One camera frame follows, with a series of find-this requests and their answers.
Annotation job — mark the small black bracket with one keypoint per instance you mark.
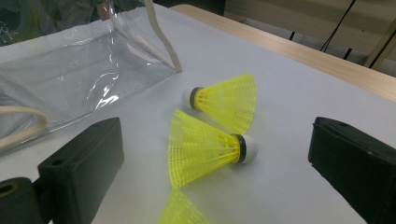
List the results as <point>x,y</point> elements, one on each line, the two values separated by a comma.
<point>348,53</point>
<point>292,35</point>

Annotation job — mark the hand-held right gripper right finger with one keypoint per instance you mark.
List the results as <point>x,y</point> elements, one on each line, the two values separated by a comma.
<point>358,168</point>

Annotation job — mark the beige cabinet front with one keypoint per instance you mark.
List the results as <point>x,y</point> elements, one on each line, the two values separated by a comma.
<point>280,15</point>

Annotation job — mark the yellow shuttlecock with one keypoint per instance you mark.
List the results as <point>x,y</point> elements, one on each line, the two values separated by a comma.
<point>180,211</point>
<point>230,99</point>
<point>199,149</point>

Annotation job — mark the clear plastic bag beige trim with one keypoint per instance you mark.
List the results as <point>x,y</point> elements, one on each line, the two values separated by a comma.
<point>77,74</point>

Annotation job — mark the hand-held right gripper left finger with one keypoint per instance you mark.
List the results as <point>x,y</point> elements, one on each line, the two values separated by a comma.
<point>81,168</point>

